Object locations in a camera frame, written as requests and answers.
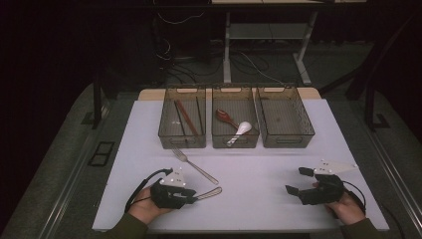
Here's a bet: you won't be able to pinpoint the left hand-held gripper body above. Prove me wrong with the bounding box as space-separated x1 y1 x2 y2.
150 167 187 210

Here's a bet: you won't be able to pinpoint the metal fork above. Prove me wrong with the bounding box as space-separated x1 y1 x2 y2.
171 146 220 186

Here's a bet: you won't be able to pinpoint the brown wooden spoon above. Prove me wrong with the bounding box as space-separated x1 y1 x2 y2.
215 109 241 130

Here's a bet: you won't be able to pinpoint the brown wooden chopstick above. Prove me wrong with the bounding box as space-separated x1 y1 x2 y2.
178 99 199 136
175 100 197 136

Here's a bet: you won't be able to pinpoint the person's left hand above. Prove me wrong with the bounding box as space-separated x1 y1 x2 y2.
127 187 173 226

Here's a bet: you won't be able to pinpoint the smoky transparent plastic bin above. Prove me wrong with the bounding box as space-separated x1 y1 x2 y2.
254 87 316 149
158 87 207 149
211 87 261 149

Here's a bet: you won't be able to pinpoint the hanging white cable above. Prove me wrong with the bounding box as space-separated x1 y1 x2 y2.
156 11 205 26

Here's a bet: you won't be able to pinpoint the black floor cables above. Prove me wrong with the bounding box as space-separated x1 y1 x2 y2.
158 36 224 86

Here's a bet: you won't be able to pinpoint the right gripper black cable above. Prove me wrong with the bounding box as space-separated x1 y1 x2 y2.
341 180 368 217

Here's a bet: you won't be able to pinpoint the metal floor rail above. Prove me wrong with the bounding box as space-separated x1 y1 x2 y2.
37 132 103 239
364 128 422 230

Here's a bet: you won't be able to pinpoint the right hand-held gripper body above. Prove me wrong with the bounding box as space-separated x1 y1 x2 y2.
298 158 358 206

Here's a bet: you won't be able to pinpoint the person's right hand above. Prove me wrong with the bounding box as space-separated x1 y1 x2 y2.
325 190 366 226

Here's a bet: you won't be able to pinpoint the black metal stand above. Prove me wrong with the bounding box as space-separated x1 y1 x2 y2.
81 71 110 130
362 83 392 132

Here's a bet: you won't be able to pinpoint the white standing desk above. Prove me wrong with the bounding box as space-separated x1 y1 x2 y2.
210 0 367 87

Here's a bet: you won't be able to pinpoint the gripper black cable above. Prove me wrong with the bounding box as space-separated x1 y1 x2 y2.
341 180 368 217
123 167 174 214

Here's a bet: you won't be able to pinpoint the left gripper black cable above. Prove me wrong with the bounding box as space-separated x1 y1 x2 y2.
123 167 174 214

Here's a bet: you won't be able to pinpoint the black slanted bar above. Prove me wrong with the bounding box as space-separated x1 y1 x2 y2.
317 13 420 98

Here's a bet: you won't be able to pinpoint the white floor cable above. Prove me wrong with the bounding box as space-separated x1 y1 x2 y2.
238 51 287 86

